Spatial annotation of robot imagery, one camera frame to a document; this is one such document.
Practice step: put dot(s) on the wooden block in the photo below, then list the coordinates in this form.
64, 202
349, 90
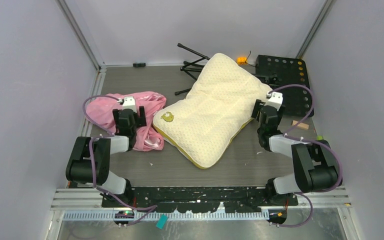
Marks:
300, 125

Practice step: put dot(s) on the orange yellow small device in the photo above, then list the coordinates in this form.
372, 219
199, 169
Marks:
242, 60

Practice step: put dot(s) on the black perforated music stand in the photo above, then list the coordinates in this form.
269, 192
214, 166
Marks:
274, 71

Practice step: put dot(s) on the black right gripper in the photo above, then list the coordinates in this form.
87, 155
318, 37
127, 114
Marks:
258, 108

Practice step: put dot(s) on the teal tape piece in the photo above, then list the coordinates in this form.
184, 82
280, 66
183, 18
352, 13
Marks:
162, 221

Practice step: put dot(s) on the pink pillowcase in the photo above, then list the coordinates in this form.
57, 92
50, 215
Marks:
99, 112

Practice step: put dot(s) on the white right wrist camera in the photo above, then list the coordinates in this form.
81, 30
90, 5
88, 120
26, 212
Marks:
274, 99

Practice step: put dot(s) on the cream textured pillow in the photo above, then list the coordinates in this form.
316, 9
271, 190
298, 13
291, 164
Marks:
218, 106

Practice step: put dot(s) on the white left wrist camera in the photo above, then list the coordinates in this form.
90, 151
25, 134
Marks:
128, 103

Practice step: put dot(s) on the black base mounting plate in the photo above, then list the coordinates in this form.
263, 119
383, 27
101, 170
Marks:
204, 199

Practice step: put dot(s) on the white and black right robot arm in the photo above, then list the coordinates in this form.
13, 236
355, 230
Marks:
315, 167

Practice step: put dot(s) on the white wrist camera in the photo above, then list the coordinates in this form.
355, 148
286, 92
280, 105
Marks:
274, 99
128, 103

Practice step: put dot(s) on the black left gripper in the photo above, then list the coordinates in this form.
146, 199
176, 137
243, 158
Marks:
140, 121

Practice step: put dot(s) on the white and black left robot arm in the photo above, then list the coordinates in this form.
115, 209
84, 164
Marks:
89, 162

